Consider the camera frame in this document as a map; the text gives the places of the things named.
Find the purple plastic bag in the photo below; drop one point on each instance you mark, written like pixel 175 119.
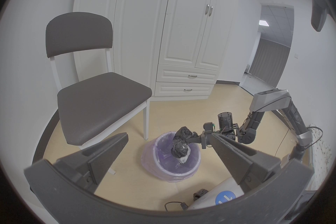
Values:
pixel 162 146

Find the grey curtain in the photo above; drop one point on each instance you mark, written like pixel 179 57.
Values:
pixel 270 65

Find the white trash bin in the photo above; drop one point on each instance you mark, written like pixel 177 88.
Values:
pixel 157 162

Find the white wardrobe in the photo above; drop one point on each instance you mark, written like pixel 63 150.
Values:
pixel 183 20

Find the black and white plastic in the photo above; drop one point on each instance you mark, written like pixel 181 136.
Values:
pixel 181 144

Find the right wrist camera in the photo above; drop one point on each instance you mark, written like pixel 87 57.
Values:
pixel 208 127

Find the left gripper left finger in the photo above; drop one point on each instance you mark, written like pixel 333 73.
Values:
pixel 99 160

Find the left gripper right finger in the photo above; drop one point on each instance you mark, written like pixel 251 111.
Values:
pixel 241 165

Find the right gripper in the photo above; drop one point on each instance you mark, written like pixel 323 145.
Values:
pixel 205 140

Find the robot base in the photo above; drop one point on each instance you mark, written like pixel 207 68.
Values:
pixel 210 196

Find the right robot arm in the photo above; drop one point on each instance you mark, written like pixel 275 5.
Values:
pixel 273 98

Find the white chair with grey cushions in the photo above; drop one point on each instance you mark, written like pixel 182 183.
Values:
pixel 105 97

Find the white ceiling light panel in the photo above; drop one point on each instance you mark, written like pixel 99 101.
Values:
pixel 264 23

